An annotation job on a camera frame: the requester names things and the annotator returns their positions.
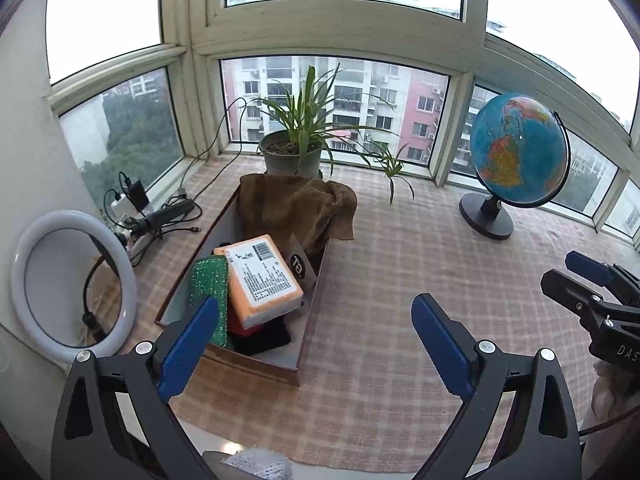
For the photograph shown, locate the white window frame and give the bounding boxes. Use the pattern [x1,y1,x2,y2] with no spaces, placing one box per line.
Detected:
[45,0,640,241]

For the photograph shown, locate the grey packet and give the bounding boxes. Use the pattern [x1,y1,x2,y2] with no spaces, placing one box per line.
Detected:
[286,234,321,293]

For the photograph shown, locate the red fabric pouch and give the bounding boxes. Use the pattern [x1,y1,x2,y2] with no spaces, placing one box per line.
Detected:
[227,305,263,338]

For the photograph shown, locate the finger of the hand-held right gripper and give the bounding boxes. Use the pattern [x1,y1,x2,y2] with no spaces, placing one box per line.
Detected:
[565,251,631,291]
[541,269,640,333]

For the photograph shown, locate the white charger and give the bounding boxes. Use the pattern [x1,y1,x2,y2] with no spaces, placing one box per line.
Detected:
[107,192,133,218]

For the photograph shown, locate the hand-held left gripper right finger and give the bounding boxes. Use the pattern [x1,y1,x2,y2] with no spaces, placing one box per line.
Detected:
[411,293,583,480]

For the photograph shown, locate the black power adapter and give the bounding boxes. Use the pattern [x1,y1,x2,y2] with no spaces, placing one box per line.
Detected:
[119,171,151,211]

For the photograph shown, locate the long black cable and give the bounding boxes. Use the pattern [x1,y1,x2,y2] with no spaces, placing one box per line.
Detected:
[179,97,248,196]

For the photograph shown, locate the white ring light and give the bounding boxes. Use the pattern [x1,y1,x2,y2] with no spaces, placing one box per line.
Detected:
[11,210,138,366]

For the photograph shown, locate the blue desk globe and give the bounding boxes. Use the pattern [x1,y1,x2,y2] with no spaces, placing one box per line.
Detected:
[459,91,572,241]

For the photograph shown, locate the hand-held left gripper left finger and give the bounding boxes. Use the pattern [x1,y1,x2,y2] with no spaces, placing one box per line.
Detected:
[50,295,221,480]

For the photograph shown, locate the green scouring pad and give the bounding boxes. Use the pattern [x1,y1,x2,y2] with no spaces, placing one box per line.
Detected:
[189,255,231,347]

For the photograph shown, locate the white power strip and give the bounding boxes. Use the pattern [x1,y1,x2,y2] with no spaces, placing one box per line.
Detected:
[117,225,151,256]

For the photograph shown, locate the pink and white apartment building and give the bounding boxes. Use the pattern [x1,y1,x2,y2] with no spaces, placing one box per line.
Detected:
[222,57,451,163]

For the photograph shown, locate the brown cardboard box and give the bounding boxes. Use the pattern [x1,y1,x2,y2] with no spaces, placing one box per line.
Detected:
[154,175,331,387]

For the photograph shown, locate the person's right hand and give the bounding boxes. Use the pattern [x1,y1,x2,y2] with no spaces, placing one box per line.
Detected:
[590,360,640,431]

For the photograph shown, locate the potted spider plant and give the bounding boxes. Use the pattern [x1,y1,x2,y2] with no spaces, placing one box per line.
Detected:
[239,63,416,206]

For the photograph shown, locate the black power strip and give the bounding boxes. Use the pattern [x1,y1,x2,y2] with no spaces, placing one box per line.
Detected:
[125,198,196,236]

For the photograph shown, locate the orange tissue pack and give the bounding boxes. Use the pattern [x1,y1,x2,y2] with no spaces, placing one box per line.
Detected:
[214,234,305,331]

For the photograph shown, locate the black knit glove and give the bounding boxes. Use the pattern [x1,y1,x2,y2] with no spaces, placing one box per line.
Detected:
[234,316,292,357]

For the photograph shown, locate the brown towel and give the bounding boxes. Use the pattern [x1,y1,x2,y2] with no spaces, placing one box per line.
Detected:
[237,173,358,261]

